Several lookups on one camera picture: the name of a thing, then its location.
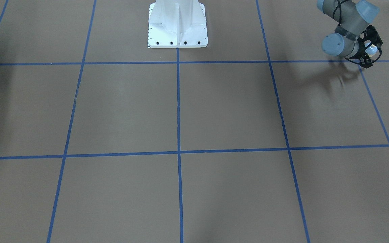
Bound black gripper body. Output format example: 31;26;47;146
346;26;383;69

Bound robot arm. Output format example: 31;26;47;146
316;0;383;68

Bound brown paper table cover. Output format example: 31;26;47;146
0;0;389;243

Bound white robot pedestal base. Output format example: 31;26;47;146
147;0;208;48

